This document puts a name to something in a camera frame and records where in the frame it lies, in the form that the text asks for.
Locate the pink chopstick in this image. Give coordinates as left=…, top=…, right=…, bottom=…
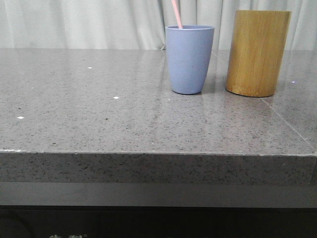
left=171, top=0, right=183, bottom=29

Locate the bamboo wooden cylinder holder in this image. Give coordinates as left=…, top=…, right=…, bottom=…
left=226, top=10, right=291, bottom=97

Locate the dark cabinet front with lettering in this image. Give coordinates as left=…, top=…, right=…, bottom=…
left=0, top=206, right=317, bottom=238

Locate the white curtain backdrop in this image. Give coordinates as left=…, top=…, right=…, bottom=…
left=0, top=0, right=317, bottom=50

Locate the blue plastic cup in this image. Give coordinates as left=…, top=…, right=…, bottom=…
left=165, top=25, right=215, bottom=95

